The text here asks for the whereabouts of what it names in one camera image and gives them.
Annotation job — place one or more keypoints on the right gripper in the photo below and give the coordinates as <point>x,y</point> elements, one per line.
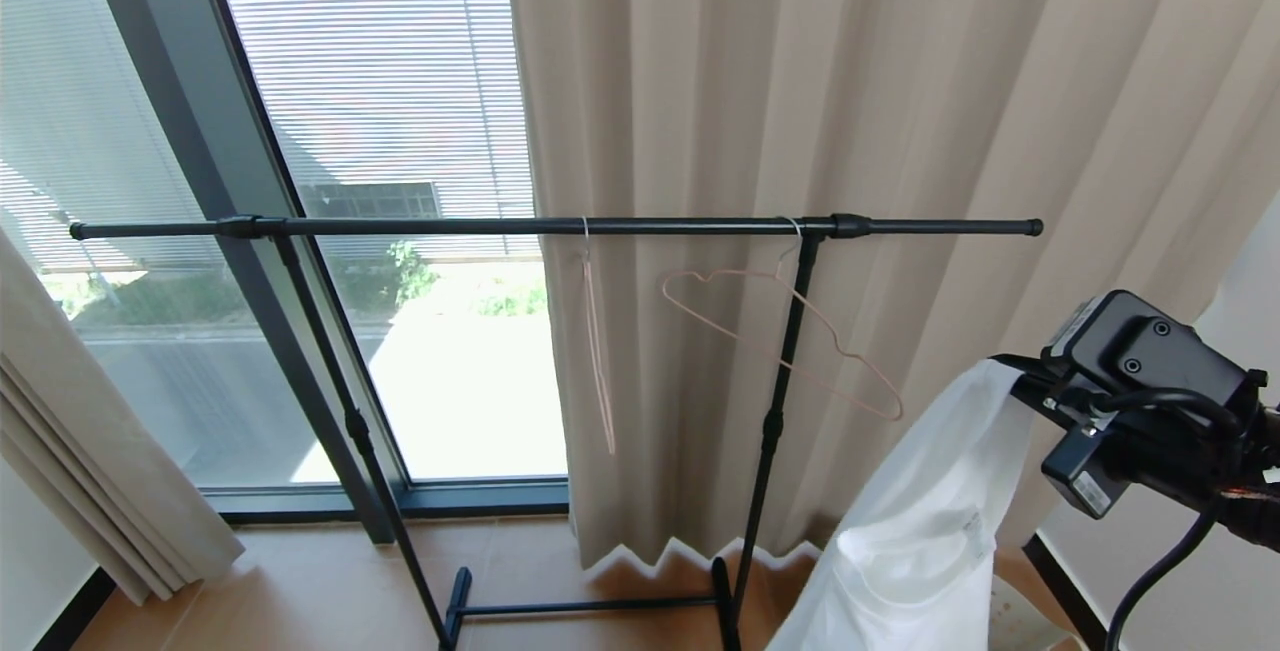
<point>1085,476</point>

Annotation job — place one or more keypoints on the white printed t-shirt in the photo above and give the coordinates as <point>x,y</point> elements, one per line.
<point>920,531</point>

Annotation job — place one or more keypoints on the white laundry basket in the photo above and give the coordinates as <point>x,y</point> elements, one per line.
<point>1025,621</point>

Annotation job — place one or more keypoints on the pink clothes hanger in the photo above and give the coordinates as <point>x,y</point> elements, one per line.
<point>600,351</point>
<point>845,353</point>

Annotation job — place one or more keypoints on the black clothes rack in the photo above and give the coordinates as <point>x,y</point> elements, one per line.
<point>500,226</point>

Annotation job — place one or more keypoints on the beige curtain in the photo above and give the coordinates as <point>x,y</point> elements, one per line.
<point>90,471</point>
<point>900,81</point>

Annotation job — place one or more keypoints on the window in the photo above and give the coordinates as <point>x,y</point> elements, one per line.
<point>400,111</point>

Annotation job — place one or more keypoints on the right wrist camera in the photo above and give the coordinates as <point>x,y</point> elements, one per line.
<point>1140,351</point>

